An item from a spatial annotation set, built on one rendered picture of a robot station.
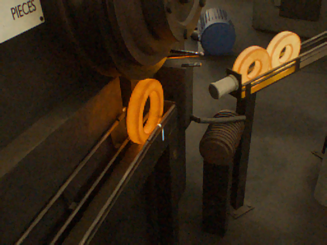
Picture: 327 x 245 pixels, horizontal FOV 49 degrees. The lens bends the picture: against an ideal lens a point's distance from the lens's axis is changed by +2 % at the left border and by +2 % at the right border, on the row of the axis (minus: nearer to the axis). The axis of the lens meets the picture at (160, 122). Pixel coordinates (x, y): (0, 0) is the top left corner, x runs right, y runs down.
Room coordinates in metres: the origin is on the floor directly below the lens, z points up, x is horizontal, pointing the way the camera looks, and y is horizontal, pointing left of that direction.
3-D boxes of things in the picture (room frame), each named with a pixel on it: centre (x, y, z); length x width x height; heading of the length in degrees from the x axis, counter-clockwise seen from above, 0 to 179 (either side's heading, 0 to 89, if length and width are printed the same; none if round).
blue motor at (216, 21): (3.05, -0.53, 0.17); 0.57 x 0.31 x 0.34; 175
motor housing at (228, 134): (1.07, -0.23, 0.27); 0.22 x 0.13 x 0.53; 155
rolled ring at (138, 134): (0.83, 0.04, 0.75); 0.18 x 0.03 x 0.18; 156
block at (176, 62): (1.05, -0.06, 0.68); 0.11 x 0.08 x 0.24; 65
